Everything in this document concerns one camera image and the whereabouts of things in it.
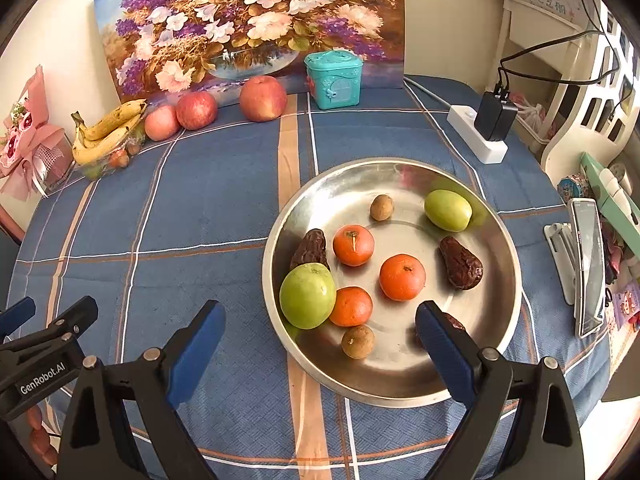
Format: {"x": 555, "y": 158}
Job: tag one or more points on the black charger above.
{"x": 495, "y": 120}

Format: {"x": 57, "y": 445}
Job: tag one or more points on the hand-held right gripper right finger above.
{"x": 445, "y": 355}

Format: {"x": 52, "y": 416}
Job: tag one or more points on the white phone stand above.
{"x": 560, "y": 255}

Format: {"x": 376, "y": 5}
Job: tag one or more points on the white chair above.
{"x": 575, "y": 135}

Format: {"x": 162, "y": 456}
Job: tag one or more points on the medium red apple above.
{"x": 196, "y": 110}

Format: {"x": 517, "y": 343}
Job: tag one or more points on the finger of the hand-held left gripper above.
{"x": 75, "y": 315}
{"x": 15, "y": 312}

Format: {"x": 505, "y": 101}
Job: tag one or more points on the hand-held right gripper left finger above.
{"x": 197, "y": 345}

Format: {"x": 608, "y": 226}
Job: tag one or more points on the round steel plate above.
{"x": 400, "y": 360}

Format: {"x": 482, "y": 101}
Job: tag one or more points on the bunch of yellow bananas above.
{"x": 107, "y": 127}

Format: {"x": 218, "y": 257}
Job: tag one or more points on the brown longan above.
{"x": 381, "y": 207}
{"x": 357, "y": 341}

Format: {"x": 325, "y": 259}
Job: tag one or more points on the orange tangerine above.
{"x": 352, "y": 307}
{"x": 402, "y": 277}

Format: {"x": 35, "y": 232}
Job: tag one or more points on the clear bag of small fruits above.
{"x": 112, "y": 160}

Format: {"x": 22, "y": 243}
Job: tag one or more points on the large red apple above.
{"x": 263, "y": 98}

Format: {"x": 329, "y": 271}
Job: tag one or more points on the long green box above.
{"x": 625, "y": 210}

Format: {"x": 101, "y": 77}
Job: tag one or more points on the flower painting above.
{"x": 250, "y": 10}

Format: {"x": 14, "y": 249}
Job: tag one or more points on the teal house-shaped box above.
{"x": 334, "y": 82}

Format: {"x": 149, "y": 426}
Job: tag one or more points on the dried red date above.
{"x": 454, "y": 321}
{"x": 461, "y": 262}
{"x": 310, "y": 250}

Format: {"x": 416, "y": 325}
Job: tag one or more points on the pink apple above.
{"x": 161, "y": 122}

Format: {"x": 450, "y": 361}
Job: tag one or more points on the white power strip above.
{"x": 492, "y": 152}

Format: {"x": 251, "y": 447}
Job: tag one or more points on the green jujube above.
{"x": 448, "y": 210}
{"x": 307, "y": 297}

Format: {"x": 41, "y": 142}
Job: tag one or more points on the tangerine with stem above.
{"x": 353, "y": 247}

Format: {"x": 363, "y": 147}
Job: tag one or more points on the colourful booklet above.
{"x": 625, "y": 305}

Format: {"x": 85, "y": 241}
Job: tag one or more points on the smartphone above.
{"x": 589, "y": 270}

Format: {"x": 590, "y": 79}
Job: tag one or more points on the white tube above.
{"x": 612, "y": 187}

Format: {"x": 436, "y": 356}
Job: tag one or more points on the pink plastic bag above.
{"x": 530, "y": 112}

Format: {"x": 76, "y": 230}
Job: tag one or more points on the round patterned tin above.
{"x": 575, "y": 187}

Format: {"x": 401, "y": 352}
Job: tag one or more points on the blue plaid tablecloth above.
{"x": 200, "y": 210}

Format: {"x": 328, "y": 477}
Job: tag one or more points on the pink bouquet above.
{"x": 25, "y": 135}

